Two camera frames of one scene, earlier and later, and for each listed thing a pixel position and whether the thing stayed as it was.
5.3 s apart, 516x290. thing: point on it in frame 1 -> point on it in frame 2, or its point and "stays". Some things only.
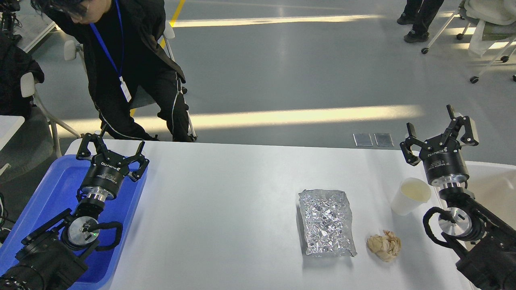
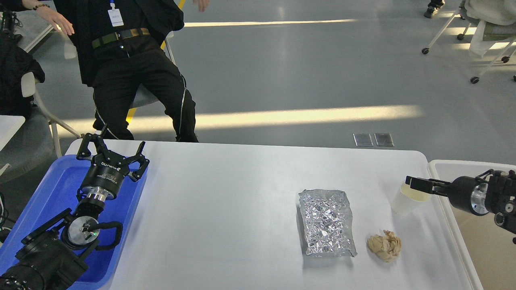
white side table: x=9 y=125 stays
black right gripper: x=444 y=160 -> x=466 y=193
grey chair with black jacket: x=29 y=151 stays
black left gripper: x=104 y=177 stays
